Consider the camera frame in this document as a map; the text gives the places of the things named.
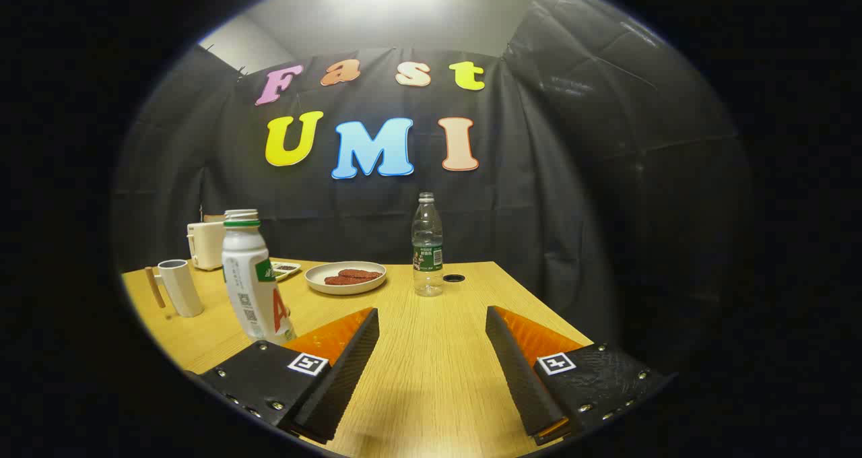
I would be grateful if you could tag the white juice bottle green collar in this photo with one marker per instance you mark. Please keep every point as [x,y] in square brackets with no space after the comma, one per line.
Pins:
[246,276]

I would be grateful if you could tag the black backdrop cloth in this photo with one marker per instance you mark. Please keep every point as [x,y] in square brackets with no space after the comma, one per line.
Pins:
[539,209]

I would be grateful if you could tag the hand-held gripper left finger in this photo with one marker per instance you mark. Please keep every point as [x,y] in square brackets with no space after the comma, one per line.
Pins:
[350,370]

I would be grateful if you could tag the bread slice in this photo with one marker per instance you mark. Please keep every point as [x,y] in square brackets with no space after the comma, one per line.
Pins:
[214,218]

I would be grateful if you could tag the cream toaster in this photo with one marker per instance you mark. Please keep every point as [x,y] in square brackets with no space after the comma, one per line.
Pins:
[205,246]

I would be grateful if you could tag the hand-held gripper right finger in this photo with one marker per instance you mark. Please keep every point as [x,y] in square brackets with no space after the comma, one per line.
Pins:
[518,370]

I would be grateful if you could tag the white plate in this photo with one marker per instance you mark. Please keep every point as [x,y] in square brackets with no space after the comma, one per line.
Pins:
[316,280]

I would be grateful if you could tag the reddish brown sausage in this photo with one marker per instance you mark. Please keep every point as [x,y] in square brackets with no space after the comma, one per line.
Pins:
[360,274]
[345,281]

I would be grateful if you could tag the white divided bean dish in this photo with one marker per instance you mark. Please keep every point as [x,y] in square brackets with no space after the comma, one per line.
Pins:
[286,269]

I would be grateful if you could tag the black round table grommet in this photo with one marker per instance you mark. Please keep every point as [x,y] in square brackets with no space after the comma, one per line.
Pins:
[454,278]

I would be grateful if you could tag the clear plastic water bottle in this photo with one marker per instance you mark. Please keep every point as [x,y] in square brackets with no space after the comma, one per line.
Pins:
[427,242]

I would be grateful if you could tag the wooden table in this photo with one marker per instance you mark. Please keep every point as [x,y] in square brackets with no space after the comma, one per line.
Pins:
[431,350]

